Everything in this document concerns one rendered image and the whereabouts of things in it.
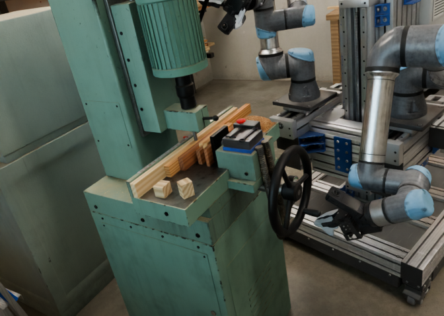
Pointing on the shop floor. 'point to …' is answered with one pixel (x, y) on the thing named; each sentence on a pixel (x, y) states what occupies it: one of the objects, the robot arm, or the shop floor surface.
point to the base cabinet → (199, 268)
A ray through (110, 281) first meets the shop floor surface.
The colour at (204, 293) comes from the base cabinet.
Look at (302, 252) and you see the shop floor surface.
